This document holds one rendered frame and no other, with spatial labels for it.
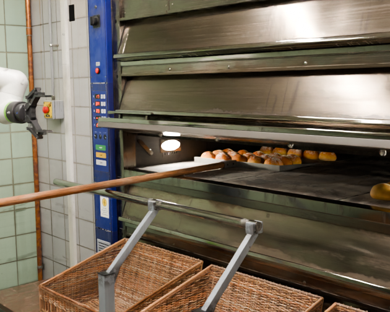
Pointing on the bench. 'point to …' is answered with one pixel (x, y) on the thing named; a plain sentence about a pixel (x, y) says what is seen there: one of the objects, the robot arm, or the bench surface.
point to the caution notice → (104, 207)
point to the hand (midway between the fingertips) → (47, 113)
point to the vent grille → (102, 244)
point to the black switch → (95, 21)
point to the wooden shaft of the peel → (98, 186)
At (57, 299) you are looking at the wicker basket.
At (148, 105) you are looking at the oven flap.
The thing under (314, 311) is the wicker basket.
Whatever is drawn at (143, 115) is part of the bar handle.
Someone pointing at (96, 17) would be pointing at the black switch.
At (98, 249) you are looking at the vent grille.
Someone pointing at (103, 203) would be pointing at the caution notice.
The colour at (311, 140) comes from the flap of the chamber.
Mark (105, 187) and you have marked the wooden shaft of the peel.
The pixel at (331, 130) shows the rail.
